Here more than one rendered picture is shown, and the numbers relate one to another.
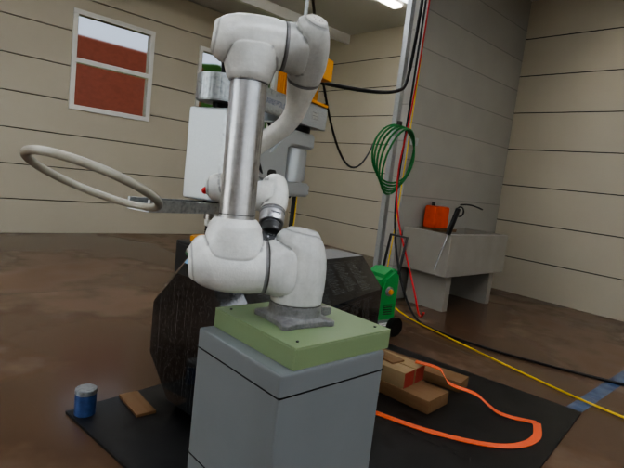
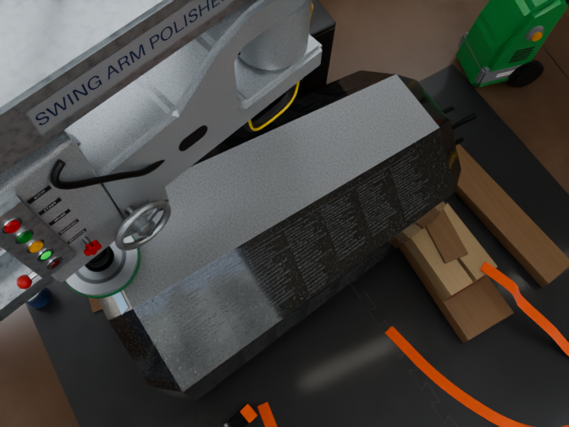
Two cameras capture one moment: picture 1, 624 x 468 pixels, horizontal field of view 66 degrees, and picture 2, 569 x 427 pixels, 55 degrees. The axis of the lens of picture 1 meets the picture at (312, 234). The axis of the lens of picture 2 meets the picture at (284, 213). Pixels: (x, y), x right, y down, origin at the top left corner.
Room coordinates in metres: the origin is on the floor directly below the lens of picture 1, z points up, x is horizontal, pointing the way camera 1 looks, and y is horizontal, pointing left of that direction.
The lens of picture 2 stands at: (1.99, -0.13, 2.35)
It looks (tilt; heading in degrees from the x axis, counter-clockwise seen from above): 67 degrees down; 15
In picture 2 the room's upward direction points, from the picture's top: 4 degrees clockwise
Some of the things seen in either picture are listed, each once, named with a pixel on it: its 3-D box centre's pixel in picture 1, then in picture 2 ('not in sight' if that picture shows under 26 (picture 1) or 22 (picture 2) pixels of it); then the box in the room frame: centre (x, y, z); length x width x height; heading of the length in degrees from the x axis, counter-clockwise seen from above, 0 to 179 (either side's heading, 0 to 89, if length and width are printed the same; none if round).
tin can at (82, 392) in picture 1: (85, 400); (33, 293); (2.24, 1.01, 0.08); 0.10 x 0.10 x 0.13
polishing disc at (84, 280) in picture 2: not in sight; (99, 258); (2.30, 0.48, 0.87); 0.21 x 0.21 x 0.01
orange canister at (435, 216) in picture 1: (438, 216); not in sight; (5.73, -1.47, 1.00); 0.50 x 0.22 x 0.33; 133
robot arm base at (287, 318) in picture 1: (300, 309); not in sight; (1.41, 0.01, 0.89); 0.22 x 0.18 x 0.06; 126
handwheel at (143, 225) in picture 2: not in sight; (134, 215); (2.35, 0.32, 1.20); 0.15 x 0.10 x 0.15; 153
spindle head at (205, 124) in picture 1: (227, 160); (70, 166); (2.37, 0.45, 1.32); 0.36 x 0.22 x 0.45; 153
